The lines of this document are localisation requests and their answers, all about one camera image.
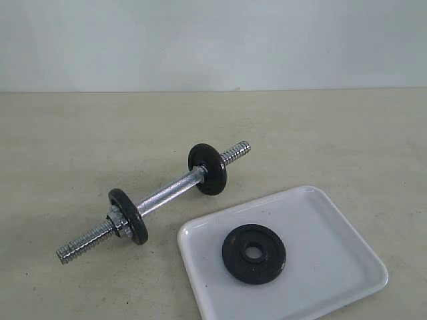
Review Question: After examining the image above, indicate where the chrome threaded dumbbell bar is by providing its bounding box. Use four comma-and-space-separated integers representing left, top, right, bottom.
56, 141, 251, 265

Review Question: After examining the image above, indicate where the black weight plate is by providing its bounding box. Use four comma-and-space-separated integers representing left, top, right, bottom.
222, 224, 287, 285
108, 188, 148, 245
187, 143, 228, 196

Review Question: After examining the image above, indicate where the white rectangular plastic tray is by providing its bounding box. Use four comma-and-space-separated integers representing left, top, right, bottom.
177, 186, 388, 319

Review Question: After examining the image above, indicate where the chrome hex collar nut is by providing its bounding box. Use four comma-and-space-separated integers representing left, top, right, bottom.
107, 205, 133, 238

